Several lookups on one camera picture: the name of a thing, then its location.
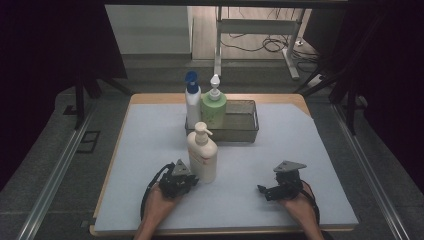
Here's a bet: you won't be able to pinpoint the white panel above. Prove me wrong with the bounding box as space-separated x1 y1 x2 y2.
104 4 194 55

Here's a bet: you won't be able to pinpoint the light blue table mat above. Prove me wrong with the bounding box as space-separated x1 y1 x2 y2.
94 102 359 233

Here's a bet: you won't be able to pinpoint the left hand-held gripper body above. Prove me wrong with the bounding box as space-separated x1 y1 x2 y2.
158 159 196 200

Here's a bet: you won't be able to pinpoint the black stand legs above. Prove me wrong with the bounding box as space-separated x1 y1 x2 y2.
73 66 134 131
293 63 366 136

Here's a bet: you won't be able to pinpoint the white metal stand frame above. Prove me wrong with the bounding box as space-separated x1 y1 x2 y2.
213 5 301 81

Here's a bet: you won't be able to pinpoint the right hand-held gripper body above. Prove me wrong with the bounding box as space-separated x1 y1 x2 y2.
271 160 308 200

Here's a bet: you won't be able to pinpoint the green pump bottle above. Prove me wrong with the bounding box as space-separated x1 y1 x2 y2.
200 73 228 130

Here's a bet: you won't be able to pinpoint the metal floor rail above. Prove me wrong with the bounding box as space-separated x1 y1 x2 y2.
331 103 412 240
15 99 98 240

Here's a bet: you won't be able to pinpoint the person's right hand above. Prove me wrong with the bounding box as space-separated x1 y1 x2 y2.
279 182 318 224

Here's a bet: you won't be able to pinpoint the white bottle with blue cap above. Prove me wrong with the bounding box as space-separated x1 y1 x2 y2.
184 69 203 130

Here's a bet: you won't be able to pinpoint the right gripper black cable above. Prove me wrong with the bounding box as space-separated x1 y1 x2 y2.
299 179 322 225

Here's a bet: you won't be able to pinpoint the person's left hand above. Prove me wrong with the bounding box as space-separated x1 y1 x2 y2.
143 182 183 228

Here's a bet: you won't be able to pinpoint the dark curtain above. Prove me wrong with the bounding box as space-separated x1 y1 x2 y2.
0 0 128 191
301 0 424 188

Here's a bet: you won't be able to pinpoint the black floor cables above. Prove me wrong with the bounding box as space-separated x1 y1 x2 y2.
219 7 321 73

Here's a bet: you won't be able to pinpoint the cream pump bottle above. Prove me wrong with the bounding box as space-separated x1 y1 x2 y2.
186 121 219 184

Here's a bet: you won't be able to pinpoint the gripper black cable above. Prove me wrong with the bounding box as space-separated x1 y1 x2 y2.
139 162 176 222
299 179 322 225

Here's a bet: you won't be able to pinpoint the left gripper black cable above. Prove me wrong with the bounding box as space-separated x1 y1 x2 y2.
139 162 176 222

